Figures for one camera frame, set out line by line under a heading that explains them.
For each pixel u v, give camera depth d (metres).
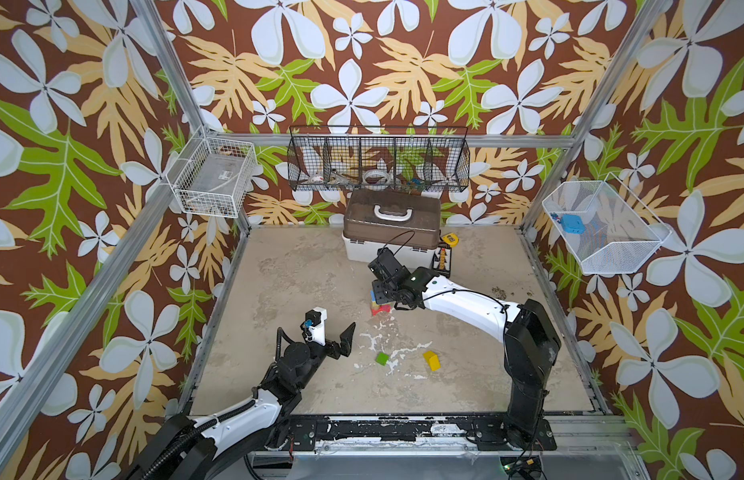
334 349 0.72
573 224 0.86
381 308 0.93
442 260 1.08
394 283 0.67
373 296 0.78
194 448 0.43
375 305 0.94
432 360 0.85
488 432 0.74
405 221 0.94
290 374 0.62
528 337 0.50
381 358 0.88
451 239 1.15
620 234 0.77
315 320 0.68
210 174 0.86
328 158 0.96
